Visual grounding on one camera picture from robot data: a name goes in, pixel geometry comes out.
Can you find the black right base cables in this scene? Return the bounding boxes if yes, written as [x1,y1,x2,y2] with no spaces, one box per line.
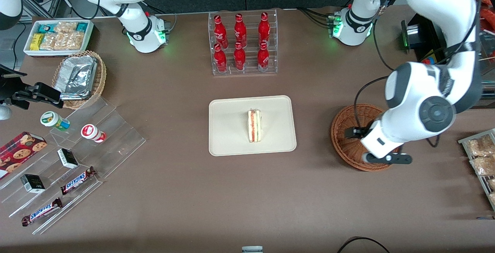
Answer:
[144,1,178,34]

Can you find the brown Snickers bar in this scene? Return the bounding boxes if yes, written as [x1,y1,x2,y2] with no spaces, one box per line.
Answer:
[21,197,63,227]
[60,166,97,196]

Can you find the green lid yogurt cup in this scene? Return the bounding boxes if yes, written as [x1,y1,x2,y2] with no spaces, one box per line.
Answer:
[40,111,71,132]

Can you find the red plaid cookie box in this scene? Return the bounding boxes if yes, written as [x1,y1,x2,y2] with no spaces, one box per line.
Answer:
[0,131,48,180]

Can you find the small black white box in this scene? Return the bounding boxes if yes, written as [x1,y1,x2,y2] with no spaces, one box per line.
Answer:
[20,174,46,194]
[57,148,79,169]

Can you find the red cola bottle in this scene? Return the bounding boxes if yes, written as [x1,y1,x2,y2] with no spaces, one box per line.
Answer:
[213,43,228,73]
[234,13,248,48]
[258,12,271,47]
[233,42,247,71]
[257,41,270,72]
[213,15,228,49]

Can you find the round brown wicker basket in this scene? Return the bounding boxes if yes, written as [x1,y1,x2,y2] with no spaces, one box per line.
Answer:
[331,103,404,172]

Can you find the clear acrylic stepped display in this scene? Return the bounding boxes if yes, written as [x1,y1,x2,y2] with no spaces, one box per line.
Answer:
[0,96,147,235]

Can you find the yellow snack packet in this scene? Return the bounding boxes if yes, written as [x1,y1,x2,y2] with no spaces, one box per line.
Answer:
[30,33,45,51]

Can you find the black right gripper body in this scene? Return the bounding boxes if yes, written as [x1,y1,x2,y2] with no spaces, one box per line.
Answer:
[0,64,38,110]

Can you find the light tan wicker basket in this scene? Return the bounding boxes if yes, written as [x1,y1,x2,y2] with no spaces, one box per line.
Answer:
[51,50,107,109]

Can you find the black base cables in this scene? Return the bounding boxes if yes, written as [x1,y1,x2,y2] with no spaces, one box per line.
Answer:
[297,7,335,28]
[144,1,178,34]

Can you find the clear acrylic bottle rack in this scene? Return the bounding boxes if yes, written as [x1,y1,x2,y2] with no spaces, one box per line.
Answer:
[208,9,278,77]

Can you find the beige plastic tray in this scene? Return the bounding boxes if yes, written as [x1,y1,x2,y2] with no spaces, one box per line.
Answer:
[208,95,297,157]

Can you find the triangular sandwich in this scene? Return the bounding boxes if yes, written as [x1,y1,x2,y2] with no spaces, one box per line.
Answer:
[247,109,263,144]

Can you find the black table cable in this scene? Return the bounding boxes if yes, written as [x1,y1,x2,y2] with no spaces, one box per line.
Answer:
[336,236,391,253]

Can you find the tray of packaged crackers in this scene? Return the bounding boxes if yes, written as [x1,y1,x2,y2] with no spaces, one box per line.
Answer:
[458,128,495,211]

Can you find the white rectangular snack bin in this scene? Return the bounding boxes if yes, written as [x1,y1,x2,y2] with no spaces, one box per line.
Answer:
[23,19,95,58]

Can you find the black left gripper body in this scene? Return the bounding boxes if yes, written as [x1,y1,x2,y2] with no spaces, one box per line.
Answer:
[345,126,373,140]

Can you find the red lid yogurt cup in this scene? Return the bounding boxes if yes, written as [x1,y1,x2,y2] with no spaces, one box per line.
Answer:
[80,123,107,143]

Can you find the black left base cables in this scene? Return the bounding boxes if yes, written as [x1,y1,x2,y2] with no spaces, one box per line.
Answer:
[297,7,335,28]

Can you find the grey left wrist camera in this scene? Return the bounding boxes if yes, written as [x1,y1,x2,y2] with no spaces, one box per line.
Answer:
[362,151,413,166]

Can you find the black box appliance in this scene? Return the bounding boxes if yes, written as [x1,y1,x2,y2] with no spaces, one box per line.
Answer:
[401,12,495,109]

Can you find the clear rice cracker bag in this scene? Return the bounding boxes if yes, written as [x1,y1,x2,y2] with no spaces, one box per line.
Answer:
[54,21,78,34]
[54,31,85,51]
[39,33,57,51]

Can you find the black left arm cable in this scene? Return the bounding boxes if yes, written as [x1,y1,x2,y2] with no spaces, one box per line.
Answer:
[353,0,441,148]

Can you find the stacked aluminium foil trays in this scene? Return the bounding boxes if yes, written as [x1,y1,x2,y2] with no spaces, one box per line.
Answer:
[53,55,98,101]

